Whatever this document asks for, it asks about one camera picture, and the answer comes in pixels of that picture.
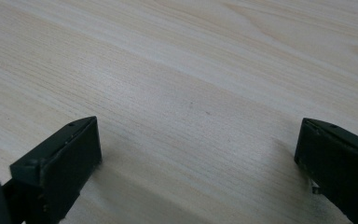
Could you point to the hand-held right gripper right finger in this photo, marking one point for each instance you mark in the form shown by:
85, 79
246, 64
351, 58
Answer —
338, 161

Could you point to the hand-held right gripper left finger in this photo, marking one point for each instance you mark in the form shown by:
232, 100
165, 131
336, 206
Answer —
60, 168

